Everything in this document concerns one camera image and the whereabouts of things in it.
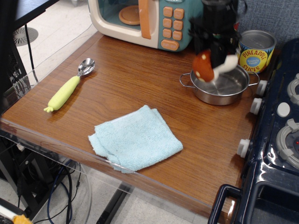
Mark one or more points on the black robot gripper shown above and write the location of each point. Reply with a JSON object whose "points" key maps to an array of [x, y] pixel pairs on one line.
{"points": [[214, 12]]}

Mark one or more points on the brown white plush mushroom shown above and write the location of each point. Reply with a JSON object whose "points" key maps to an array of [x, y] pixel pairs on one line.
{"points": [[202, 66]]}

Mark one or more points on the spoon with green handle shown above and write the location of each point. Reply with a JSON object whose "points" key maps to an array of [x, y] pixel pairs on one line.
{"points": [[63, 94]]}

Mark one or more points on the silver metal pot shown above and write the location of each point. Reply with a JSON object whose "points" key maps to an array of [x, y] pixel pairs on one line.
{"points": [[225, 90]]}

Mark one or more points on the tomato sauce can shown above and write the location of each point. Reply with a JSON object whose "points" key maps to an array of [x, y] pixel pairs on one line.
{"points": [[225, 30]]}

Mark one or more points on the pineapple slices can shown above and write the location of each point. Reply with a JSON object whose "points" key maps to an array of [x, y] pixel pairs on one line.
{"points": [[255, 50]]}

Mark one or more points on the toy microwave teal cream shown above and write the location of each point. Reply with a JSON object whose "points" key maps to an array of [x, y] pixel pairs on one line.
{"points": [[159, 24]]}

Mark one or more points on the white stove knob top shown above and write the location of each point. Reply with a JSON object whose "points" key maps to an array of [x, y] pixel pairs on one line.
{"points": [[261, 87]]}

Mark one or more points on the white stove knob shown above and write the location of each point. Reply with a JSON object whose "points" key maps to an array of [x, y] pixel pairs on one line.
{"points": [[243, 147], [261, 87], [256, 105]]}

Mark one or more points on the white stove knob middle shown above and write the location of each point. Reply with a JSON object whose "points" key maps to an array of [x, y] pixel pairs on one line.
{"points": [[256, 105]]}

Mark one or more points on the white stove knob bottom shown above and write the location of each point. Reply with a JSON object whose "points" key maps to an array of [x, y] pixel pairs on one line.
{"points": [[243, 147]]}

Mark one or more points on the light blue folded cloth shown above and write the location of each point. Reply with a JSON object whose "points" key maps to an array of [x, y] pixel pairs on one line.
{"points": [[135, 141]]}

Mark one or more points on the dark blue toy stove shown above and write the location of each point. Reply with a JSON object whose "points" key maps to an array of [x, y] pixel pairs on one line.
{"points": [[269, 193]]}

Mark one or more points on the black table leg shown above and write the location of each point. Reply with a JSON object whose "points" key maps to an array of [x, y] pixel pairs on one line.
{"points": [[112, 207]]}

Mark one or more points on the black side desk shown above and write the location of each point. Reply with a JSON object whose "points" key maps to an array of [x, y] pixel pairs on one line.
{"points": [[27, 10]]}

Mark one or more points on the yellow sponge object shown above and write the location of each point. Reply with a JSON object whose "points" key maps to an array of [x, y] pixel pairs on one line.
{"points": [[20, 219]]}

